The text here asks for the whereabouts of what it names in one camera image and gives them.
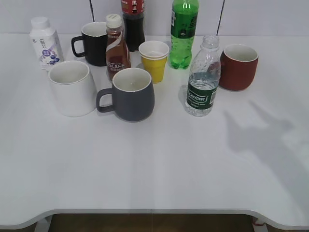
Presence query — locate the white ceramic mug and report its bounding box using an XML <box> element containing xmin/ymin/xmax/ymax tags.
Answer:
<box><xmin>48</xmin><ymin>60</ymin><xmax>97</xmax><ymax>117</ymax></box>

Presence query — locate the red ceramic cup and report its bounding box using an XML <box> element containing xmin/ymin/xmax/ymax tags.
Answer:
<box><xmin>219</xmin><ymin>44</ymin><xmax>259</xmax><ymax>91</ymax></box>

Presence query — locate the white blueberry yogurt bottle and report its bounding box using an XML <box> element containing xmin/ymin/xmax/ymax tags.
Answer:
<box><xmin>29</xmin><ymin>16</ymin><xmax>64</xmax><ymax>71</ymax></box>

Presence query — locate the dark grey ceramic mug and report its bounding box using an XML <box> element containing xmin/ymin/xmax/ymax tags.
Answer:
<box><xmin>96</xmin><ymin>68</ymin><xmax>155</xmax><ymax>122</ymax></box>

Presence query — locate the clear water bottle green label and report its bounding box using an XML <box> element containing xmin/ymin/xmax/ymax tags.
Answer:
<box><xmin>185</xmin><ymin>35</ymin><xmax>221</xmax><ymax>117</ymax></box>

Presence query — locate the black vertical cable right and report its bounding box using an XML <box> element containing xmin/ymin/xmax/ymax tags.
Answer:
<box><xmin>216</xmin><ymin>0</ymin><xmax>225</xmax><ymax>36</ymax></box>

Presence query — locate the dark cola bottle red label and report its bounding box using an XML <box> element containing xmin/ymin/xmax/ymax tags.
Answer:
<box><xmin>121</xmin><ymin>0</ymin><xmax>145</xmax><ymax>52</ymax></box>

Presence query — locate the yellow paper cup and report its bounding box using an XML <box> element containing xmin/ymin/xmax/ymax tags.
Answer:
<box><xmin>138</xmin><ymin>41</ymin><xmax>169</xmax><ymax>84</ymax></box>

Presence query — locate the green soda bottle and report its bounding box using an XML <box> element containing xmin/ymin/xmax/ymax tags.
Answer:
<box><xmin>169</xmin><ymin>0</ymin><xmax>199</xmax><ymax>69</ymax></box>

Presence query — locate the brown Nescafe coffee bottle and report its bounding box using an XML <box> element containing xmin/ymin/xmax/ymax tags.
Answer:
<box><xmin>106</xmin><ymin>14</ymin><xmax>131</xmax><ymax>81</ymax></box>

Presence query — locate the black ceramic mug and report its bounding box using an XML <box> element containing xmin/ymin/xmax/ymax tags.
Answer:
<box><xmin>71</xmin><ymin>22</ymin><xmax>108</xmax><ymax>67</ymax></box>

